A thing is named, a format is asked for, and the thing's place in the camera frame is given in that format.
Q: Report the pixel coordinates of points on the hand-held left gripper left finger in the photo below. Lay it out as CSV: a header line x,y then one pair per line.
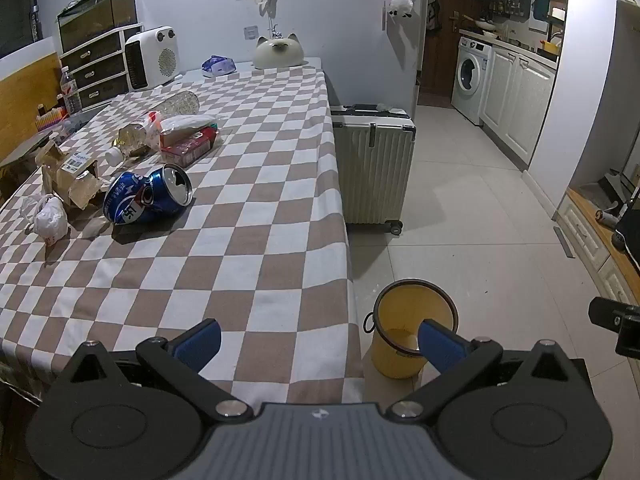
x,y
197,344

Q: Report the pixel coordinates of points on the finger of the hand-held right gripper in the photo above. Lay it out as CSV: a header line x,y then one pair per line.
x,y
606,312

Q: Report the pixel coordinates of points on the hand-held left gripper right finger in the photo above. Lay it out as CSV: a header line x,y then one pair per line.
x,y
441,345

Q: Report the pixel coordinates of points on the yellow waste bin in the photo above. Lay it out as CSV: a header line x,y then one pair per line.
x,y
395,355

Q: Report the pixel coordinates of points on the crushed blue drink can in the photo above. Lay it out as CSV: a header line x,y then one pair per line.
x,y
140,200

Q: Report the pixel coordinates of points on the white plastic bag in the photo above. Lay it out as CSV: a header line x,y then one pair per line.
x,y
49,220

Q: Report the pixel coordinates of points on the red snack box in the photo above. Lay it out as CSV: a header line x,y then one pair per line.
x,y
189,147

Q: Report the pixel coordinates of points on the torn brown cardboard box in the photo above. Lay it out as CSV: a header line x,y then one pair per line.
x,y
70,170

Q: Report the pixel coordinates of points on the white red plastic wrapper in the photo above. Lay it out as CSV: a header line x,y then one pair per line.
x,y
153,127

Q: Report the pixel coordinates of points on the clear plastic packet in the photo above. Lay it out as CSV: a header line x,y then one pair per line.
x,y
187,122

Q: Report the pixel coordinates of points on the clear crushed plastic bottle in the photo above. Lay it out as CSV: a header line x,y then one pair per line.
x,y
177,103

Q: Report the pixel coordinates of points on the low white wood-topped cabinet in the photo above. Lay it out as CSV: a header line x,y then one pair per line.
x,y
590,240

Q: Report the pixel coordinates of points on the dark cloth bag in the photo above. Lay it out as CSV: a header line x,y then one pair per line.
x,y
629,235

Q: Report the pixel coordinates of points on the grey spray can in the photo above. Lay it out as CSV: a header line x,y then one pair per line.
x,y
606,217

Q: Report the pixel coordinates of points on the brown white checkered tablecloth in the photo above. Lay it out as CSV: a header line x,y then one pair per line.
x,y
250,210

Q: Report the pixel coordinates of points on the cream ribbed suitcase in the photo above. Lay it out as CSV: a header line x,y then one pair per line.
x,y
372,175

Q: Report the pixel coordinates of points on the white kitchen base cabinets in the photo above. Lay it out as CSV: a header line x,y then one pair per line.
x,y
520,100

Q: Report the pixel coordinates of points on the white washing machine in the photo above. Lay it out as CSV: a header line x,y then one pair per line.
x,y
470,77

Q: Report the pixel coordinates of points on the box of coloured pens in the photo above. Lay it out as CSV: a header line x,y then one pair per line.
x,y
50,119

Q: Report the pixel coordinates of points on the yellow kitchen container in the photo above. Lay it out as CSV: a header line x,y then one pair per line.
x,y
551,47

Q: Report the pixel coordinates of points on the blue tissue pack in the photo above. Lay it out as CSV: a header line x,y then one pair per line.
x,y
218,66

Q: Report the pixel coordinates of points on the upright water bottle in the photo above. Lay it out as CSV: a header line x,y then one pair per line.
x,y
71,92

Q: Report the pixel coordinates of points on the brown wooden door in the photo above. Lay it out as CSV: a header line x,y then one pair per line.
x,y
447,60

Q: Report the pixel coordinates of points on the white fan heater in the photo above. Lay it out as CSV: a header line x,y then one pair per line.
x,y
152,57

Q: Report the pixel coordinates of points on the white dark drawer cabinet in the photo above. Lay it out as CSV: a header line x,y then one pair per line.
x,y
95,67

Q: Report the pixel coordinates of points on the cat-shaped white lamp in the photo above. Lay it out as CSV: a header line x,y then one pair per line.
x,y
277,52

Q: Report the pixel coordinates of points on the frying pan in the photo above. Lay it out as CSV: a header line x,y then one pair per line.
x,y
486,24

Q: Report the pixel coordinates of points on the teal hanging container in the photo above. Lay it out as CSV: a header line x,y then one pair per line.
x,y
540,6

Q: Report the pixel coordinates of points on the row of seasoning bottles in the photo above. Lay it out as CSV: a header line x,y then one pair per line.
x,y
507,6

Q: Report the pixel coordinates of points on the hanging printed bag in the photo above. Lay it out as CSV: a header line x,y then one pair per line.
x,y
432,10

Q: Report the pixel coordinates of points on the white sheep plush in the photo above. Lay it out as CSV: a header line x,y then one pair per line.
x,y
401,6

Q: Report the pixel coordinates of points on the glass fish tank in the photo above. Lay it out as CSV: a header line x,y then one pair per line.
x,y
97,15

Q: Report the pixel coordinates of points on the white wall outlet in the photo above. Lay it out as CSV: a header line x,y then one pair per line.
x,y
250,32

